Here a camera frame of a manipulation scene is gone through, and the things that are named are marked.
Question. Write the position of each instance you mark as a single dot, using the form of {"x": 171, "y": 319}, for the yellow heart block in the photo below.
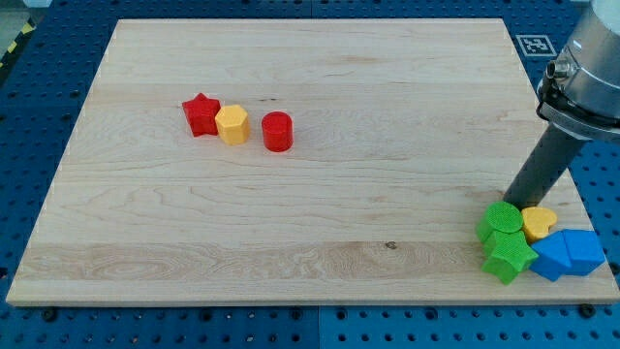
{"x": 537, "y": 222}

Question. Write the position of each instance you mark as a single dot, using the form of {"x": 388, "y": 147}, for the blue pentagon block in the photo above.
{"x": 584, "y": 250}

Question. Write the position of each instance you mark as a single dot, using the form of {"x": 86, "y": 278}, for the wooden board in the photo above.
{"x": 405, "y": 130}

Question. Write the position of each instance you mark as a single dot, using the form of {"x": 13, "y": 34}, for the red star block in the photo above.
{"x": 200, "y": 114}

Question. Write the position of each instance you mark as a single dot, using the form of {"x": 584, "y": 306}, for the red cylinder block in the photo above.
{"x": 278, "y": 134}

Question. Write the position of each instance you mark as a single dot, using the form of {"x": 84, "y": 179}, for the blue cube block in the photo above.
{"x": 553, "y": 257}

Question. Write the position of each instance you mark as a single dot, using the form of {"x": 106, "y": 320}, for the green cylinder block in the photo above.
{"x": 499, "y": 216}

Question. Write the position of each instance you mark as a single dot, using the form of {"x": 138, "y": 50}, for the white fiducial marker tag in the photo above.
{"x": 535, "y": 45}

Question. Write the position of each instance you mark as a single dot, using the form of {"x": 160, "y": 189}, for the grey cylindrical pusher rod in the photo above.
{"x": 548, "y": 160}

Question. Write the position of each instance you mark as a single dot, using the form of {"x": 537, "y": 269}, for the green star block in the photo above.
{"x": 507, "y": 255}

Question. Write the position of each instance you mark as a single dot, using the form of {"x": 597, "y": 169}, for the yellow hexagon block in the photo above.
{"x": 233, "y": 124}

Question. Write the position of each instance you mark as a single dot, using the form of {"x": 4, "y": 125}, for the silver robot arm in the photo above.
{"x": 579, "y": 91}

